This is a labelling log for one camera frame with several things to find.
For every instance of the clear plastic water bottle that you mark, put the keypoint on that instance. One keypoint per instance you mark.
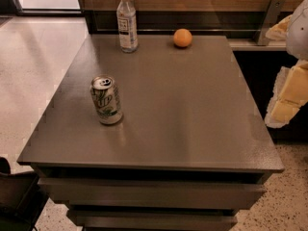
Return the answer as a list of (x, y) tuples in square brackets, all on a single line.
[(127, 26)]

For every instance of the metal wall bracket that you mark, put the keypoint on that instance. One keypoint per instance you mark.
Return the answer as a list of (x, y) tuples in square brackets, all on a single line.
[(270, 17)]

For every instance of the grey drawer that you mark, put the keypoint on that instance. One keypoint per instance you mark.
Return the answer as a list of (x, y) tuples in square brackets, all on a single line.
[(151, 221), (152, 194)]

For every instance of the orange fruit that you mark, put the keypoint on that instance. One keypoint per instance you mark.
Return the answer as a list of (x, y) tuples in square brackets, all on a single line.
[(182, 38)]

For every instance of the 7up soda can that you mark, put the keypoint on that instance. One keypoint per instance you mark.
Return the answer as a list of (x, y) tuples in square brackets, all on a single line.
[(105, 96)]

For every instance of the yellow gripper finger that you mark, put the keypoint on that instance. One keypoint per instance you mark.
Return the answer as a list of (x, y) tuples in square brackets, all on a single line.
[(279, 30), (290, 93)]

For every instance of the upper grey drawer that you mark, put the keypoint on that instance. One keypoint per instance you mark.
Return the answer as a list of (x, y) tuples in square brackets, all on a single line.
[(152, 194)]

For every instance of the dark chair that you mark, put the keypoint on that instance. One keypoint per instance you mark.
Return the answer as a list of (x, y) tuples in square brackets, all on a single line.
[(21, 199)]

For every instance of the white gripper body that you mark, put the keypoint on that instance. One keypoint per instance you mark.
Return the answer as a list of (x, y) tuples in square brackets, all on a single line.
[(298, 33)]

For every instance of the lower grey drawer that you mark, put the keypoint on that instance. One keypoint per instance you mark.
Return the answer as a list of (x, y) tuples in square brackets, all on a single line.
[(151, 221)]

